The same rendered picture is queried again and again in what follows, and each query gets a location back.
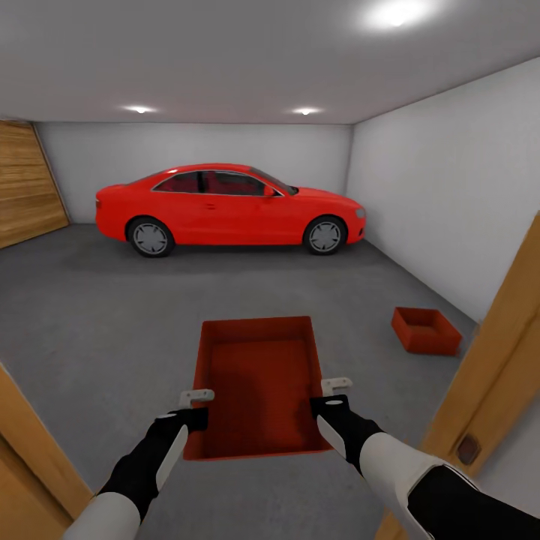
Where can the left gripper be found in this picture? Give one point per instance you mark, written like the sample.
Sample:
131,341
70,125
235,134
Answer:
198,418

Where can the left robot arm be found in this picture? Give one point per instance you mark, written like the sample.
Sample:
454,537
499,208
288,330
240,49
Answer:
117,511

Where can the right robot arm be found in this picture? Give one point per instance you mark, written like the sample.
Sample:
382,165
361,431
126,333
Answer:
432,499

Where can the garage door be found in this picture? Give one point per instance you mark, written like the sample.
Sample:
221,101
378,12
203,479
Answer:
29,202

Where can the storage box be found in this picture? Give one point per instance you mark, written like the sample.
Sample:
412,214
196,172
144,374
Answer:
425,331
263,373

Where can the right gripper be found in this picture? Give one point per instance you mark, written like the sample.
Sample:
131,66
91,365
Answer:
316,403

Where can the car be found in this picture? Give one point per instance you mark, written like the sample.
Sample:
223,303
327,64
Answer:
225,204

